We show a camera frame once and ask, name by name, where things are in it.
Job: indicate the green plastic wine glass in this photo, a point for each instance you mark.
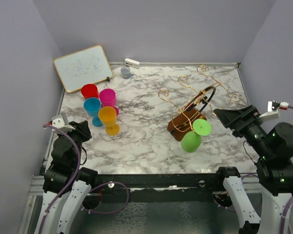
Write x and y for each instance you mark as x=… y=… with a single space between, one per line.
x=192 y=140

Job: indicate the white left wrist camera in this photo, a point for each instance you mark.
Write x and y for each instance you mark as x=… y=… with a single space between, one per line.
x=59 y=122

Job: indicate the white eraser block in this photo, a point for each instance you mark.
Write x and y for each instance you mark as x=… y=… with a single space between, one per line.
x=132 y=63

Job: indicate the yellow plastic wine glass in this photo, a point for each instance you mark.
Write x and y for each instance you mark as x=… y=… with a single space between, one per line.
x=108 y=117

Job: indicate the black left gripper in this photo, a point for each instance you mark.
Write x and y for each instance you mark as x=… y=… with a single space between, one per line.
x=81 y=128

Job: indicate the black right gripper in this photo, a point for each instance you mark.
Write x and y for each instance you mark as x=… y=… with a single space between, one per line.
x=234 y=118

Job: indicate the black metal base frame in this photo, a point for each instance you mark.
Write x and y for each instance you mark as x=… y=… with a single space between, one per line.
x=150 y=188

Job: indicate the blue plastic wine glass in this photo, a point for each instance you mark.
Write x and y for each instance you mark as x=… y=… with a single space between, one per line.
x=92 y=106

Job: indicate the red plastic wine glass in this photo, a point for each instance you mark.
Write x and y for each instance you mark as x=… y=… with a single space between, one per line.
x=89 y=91

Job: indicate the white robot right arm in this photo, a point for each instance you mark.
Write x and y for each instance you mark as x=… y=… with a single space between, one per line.
x=274 y=169

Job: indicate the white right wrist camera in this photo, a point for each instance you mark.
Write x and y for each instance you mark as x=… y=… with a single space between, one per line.
x=273 y=110

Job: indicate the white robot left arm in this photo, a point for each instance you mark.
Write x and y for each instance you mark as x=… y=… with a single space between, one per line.
x=66 y=183

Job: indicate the copper wire glass rack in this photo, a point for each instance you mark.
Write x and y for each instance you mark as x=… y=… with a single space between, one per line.
x=182 y=123

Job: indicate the magenta plastic wine glass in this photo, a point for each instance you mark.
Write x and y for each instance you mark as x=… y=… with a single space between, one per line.
x=108 y=98

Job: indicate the small blue glass jar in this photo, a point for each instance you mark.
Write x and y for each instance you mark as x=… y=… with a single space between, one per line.
x=125 y=72

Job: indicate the gold framed whiteboard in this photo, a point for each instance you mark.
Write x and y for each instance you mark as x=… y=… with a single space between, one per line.
x=87 y=66

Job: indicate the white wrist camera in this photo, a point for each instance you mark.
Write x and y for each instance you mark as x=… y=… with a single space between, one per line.
x=273 y=110
x=59 y=122

